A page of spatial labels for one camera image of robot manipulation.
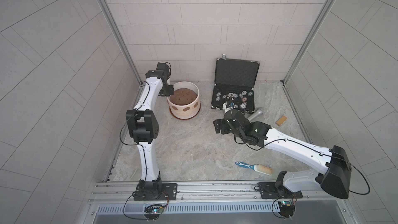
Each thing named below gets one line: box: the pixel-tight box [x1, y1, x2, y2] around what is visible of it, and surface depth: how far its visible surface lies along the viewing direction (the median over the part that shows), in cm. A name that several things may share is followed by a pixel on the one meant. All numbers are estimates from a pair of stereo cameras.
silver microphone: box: [247, 107, 265, 123], surface depth 98 cm
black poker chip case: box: [210, 53, 261, 114], surface depth 107 cm
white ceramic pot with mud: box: [166, 80, 201, 120], surface depth 95 cm
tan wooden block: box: [275, 115, 288, 126], surface depth 98 cm
